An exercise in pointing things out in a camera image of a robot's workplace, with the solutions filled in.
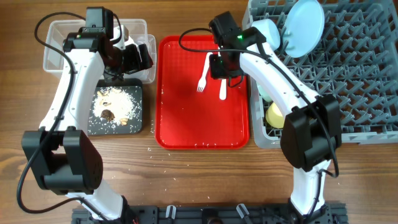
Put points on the light blue plate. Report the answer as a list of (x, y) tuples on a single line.
[(304, 27)]

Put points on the yellow cup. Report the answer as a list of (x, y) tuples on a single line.
[(274, 117)]

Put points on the light blue bowl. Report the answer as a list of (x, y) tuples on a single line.
[(269, 29)]

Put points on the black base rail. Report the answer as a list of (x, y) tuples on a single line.
[(271, 213)]

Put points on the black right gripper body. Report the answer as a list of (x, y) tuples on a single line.
[(219, 69)]

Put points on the clear plastic waste bin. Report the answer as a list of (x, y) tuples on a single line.
[(135, 32)]

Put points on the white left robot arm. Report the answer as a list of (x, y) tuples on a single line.
[(60, 154)]

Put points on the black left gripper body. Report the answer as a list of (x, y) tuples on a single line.
[(127, 61)]

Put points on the pink plastic fork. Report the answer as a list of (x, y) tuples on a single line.
[(202, 81)]

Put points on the grey dishwasher rack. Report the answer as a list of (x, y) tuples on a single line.
[(356, 62)]

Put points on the white plastic spoon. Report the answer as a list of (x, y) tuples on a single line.
[(223, 87)]

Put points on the rice and food scraps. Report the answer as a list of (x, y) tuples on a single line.
[(116, 106)]

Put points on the red serving tray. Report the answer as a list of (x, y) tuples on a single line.
[(188, 119)]

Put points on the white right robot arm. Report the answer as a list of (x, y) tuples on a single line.
[(311, 131)]

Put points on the black food waste tray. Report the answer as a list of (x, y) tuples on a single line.
[(98, 126)]

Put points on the green bowl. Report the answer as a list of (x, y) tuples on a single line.
[(265, 96)]

